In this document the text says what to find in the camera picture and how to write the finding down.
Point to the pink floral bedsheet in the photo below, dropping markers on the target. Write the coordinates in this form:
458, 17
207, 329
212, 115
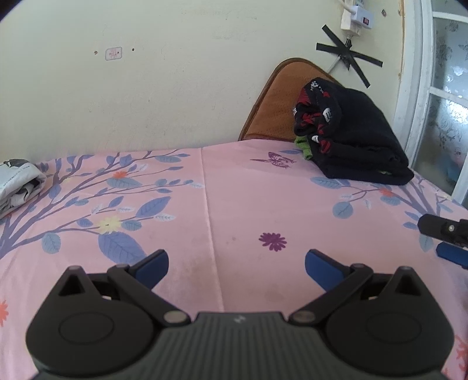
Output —
237, 190

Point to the small pink wall sticker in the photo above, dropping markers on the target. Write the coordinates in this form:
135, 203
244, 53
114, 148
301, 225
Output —
113, 53

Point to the black printed garment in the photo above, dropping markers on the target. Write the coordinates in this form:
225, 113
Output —
365, 128

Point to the white window frame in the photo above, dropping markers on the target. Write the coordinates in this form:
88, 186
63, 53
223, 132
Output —
413, 91

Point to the black tape cross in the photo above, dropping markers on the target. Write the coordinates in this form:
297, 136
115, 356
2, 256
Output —
347, 54

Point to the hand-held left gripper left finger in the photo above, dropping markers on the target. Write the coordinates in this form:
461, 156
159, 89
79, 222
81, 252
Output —
151, 268

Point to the brown cushion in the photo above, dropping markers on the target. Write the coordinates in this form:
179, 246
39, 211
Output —
274, 109

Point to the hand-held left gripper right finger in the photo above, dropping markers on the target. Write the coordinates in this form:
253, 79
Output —
321, 268

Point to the white folded t-shirt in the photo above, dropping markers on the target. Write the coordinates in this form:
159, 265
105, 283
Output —
18, 182

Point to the white power strip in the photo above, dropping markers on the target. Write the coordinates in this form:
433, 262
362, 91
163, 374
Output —
360, 16

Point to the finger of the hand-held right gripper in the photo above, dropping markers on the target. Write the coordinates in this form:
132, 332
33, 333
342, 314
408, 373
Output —
438, 226
453, 254

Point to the green garment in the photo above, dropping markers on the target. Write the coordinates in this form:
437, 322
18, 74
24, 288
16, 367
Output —
303, 146

